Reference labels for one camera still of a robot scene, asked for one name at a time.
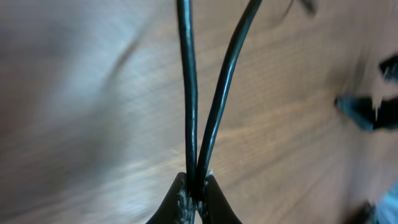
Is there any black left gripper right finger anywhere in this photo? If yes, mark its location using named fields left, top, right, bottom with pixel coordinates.
left=200, top=175, right=242, bottom=224

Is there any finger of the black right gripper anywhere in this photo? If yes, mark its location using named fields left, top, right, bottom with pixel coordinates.
left=378, top=54, right=397, bottom=83
left=334, top=95, right=397, bottom=131

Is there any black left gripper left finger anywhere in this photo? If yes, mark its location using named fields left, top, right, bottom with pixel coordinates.
left=146, top=172, right=195, bottom=224

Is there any long black usb cable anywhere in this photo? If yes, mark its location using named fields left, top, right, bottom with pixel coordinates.
left=176, top=0, right=264, bottom=200

